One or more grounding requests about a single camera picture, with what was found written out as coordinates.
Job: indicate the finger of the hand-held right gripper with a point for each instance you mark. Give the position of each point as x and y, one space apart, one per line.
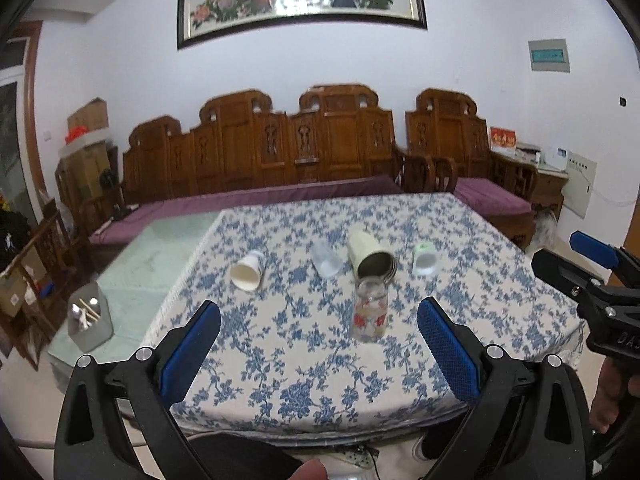
592 249
562 270

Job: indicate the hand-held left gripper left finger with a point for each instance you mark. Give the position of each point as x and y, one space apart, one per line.
192 350

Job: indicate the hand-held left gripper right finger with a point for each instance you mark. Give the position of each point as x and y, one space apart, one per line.
450 355

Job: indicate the floral glass cup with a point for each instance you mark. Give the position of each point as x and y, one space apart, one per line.
370 312

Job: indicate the white paper cup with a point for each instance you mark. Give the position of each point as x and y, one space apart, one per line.
247 272

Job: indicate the white and green cup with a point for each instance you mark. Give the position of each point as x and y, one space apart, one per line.
425 260

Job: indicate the clear plastic cup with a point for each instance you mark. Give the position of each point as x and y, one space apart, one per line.
325 260

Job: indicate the person's right hand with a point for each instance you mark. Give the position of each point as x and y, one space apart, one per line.
611 395

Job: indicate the person's left hand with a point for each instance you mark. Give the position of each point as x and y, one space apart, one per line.
305 471

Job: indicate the wooden side table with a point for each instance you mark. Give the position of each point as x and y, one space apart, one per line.
547 187

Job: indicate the glass-topped table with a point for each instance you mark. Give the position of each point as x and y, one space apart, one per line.
150 265

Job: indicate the white box device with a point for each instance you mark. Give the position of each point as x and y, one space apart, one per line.
555 156

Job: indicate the square purple seat cushion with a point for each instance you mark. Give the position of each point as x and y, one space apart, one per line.
492 195

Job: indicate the metal toothpick holder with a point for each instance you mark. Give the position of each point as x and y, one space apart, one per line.
90 327

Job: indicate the blue floral tablecloth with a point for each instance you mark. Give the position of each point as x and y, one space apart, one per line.
300 340

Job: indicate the grey printer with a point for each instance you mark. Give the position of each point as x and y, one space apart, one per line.
527 152

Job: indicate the cream metal mug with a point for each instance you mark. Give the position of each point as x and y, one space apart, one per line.
369 256

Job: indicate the red desk calendar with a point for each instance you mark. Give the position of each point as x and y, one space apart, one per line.
502 138

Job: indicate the long purple seat cushion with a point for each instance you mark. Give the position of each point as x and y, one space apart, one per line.
240 205

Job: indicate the wooden side chair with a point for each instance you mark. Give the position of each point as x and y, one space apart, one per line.
40 270

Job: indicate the carved wooden armchair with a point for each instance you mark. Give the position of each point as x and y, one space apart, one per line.
450 135

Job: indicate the large cardboard box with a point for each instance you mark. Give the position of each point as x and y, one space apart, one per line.
85 170

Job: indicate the carved wooden sofa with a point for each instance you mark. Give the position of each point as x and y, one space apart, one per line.
280 145

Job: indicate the small cardboard box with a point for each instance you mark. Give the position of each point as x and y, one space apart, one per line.
89 116

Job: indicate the beige wall utility box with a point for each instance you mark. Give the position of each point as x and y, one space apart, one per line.
581 185

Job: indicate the wall breaker panel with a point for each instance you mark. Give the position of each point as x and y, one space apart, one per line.
549 55

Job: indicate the wooden door frame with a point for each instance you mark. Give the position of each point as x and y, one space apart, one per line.
31 110

